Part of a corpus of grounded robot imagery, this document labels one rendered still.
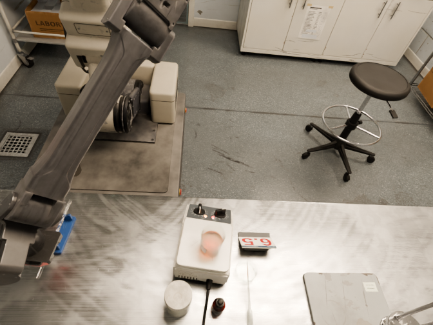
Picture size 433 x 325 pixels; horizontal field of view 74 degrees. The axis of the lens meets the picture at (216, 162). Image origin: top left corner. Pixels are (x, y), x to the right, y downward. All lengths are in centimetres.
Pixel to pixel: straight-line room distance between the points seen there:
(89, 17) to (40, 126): 124
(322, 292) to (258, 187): 114
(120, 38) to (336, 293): 73
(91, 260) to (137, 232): 13
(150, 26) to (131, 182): 94
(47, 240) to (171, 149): 91
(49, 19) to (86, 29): 147
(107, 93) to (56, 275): 47
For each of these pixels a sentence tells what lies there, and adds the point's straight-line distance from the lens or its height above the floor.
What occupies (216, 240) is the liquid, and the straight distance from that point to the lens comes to 65.
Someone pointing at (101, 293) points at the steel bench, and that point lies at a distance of 77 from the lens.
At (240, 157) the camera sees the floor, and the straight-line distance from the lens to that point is 199.
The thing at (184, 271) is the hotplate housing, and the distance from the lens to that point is 70.
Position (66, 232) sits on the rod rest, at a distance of 84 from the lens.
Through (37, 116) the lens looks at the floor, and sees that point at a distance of 240.
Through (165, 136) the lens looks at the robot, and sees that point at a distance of 156.
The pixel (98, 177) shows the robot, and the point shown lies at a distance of 142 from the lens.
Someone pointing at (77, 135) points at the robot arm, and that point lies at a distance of 53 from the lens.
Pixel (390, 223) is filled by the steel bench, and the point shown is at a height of 75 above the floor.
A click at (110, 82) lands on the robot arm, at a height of 117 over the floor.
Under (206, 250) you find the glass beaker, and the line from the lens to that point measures 64.
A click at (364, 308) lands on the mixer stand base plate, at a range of 85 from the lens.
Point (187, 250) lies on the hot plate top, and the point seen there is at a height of 84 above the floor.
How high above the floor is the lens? 147
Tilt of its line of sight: 50 degrees down
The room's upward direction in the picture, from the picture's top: 10 degrees clockwise
